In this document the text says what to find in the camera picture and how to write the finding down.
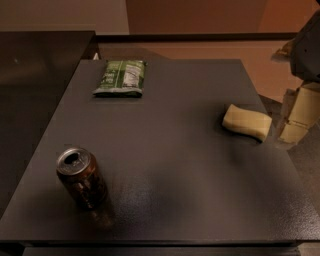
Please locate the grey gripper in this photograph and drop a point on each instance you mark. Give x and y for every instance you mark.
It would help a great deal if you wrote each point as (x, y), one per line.
(306, 55)

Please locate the yellow sponge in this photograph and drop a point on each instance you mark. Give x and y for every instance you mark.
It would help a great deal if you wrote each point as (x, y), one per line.
(247, 122)

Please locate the brown soda can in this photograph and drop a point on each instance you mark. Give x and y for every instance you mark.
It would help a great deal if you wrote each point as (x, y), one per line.
(78, 171)

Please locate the green jalapeno chip bag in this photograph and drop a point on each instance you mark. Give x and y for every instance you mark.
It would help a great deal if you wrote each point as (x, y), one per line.
(122, 78)

